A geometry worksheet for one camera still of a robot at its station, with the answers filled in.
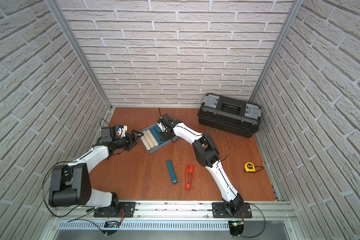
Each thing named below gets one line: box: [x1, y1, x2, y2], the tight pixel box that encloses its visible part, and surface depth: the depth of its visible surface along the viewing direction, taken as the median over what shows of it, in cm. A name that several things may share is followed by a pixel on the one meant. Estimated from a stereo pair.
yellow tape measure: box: [244, 162, 256, 172], surface depth 89 cm
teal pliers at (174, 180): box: [166, 160, 178, 185], surface depth 86 cm
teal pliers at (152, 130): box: [149, 127, 163, 145], surface depth 102 cm
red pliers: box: [185, 164, 195, 190], surface depth 87 cm
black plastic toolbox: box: [197, 93, 262, 139], surface depth 97 cm
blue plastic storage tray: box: [139, 123, 179, 154], surface depth 99 cm
